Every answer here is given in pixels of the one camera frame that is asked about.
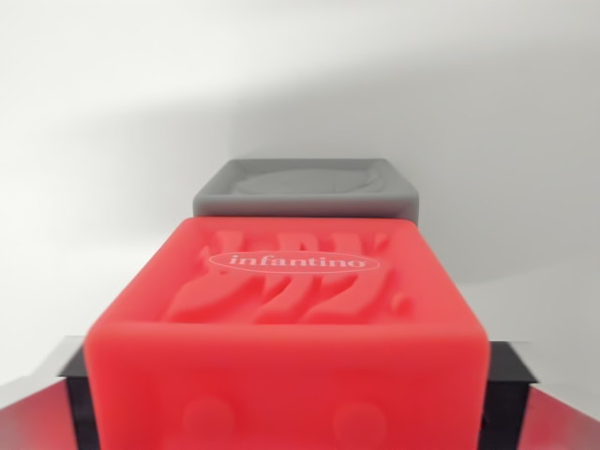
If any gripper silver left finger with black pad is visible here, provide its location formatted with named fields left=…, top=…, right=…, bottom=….
left=0, top=336, right=97, bottom=450

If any red infantino soft cube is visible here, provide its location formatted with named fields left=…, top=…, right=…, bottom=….
left=82, top=215, right=491, bottom=450

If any grey soft cube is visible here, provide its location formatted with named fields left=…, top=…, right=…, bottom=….
left=192, top=157, right=420, bottom=227

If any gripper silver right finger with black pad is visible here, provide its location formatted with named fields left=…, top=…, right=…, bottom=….
left=478, top=340, right=600, bottom=450

